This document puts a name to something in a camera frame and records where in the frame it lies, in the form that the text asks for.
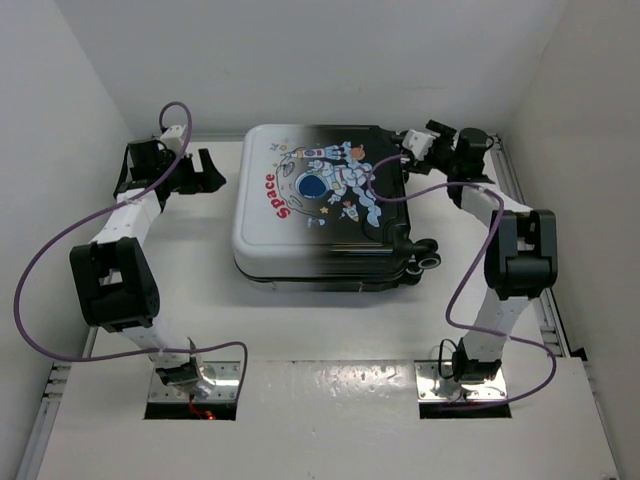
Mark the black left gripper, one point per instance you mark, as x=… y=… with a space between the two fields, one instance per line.
x=204 y=181

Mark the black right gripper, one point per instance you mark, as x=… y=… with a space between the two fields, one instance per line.
x=448 y=134

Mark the black white kids suitcase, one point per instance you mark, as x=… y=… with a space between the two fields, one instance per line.
x=320 y=207

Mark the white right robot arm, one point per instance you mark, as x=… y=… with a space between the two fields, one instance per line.
x=519 y=257

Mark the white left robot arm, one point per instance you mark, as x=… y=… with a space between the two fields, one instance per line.
x=114 y=282

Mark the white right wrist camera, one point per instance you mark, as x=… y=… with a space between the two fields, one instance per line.
x=418 y=143

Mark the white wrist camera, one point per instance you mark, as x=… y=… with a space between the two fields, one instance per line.
x=175 y=137
x=418 y=143

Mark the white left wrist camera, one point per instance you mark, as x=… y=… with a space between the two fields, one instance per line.
x=175 y=137

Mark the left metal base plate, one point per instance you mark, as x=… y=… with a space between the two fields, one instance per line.
x=219 y=386

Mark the metal base plate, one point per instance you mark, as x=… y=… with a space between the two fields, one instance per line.
x=434 y=386
x=219 y=386

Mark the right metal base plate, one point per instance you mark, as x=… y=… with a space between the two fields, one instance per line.
x=434 y=386

